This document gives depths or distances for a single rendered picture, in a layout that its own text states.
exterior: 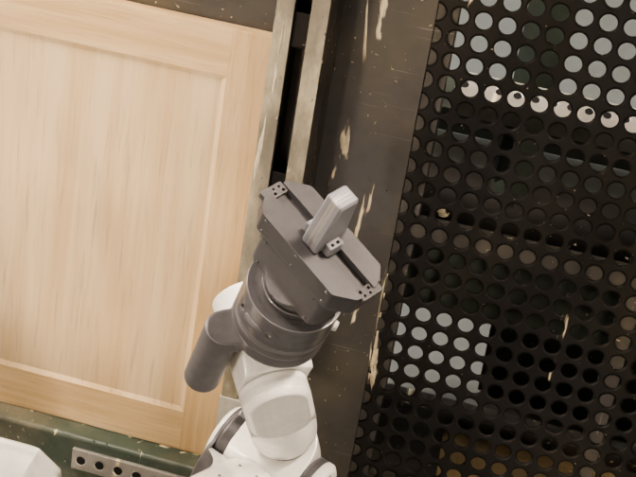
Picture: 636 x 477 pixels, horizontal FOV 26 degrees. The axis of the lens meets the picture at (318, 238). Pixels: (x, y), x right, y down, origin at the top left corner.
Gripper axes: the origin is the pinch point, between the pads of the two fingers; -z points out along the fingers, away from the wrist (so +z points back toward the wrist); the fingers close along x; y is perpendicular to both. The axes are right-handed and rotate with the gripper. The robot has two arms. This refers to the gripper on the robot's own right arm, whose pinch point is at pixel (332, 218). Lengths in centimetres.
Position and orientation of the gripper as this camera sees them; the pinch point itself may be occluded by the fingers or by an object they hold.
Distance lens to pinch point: 109.8
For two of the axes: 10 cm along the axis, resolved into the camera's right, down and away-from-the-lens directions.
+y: 7.3, -4.3, 5.4
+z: -2.8, 5.3, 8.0
